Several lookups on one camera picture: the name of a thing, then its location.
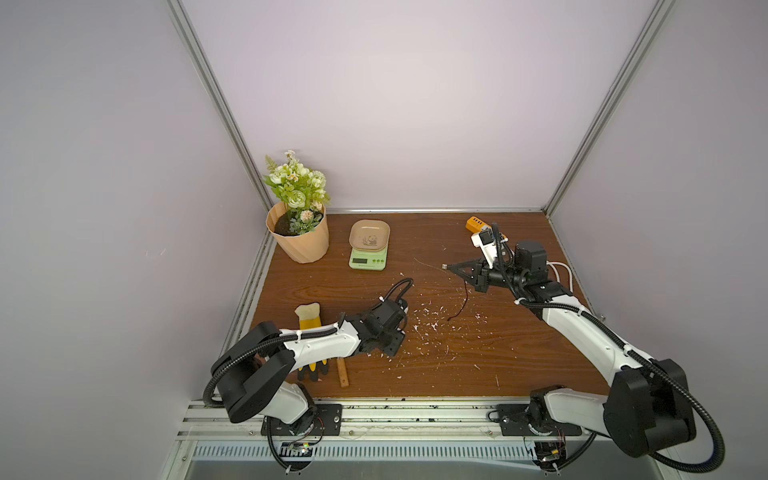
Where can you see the aluminium mounting rail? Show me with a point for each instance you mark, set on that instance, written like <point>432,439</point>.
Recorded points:
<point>379,419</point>

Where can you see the green white artificial flowers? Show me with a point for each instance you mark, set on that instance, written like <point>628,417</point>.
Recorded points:
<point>301,190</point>

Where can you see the orange power strip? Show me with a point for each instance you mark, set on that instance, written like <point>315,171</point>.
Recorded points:
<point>477,225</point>

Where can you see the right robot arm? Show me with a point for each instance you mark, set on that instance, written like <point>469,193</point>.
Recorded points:
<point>648,408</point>

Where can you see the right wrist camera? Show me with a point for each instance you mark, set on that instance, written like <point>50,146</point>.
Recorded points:
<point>490,252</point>

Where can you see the green electronic scale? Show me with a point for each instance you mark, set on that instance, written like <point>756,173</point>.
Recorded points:
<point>367,260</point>

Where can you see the beige flower pot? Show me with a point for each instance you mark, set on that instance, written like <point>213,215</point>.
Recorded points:
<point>303,249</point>

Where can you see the blue garden fork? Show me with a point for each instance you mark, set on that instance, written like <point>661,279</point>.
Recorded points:
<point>342,373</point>

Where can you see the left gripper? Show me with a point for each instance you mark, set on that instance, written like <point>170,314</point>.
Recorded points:
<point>398,340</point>

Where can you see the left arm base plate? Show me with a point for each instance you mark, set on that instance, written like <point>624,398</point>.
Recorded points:
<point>319,420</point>

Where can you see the beige panda bowl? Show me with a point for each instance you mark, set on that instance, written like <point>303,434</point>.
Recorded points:
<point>369,235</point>

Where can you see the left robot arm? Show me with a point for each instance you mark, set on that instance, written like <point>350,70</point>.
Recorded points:
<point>251,377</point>

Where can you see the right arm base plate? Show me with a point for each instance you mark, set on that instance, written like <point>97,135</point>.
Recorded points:
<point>528,420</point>

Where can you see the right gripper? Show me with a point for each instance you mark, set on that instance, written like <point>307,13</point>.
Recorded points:
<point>480,276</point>

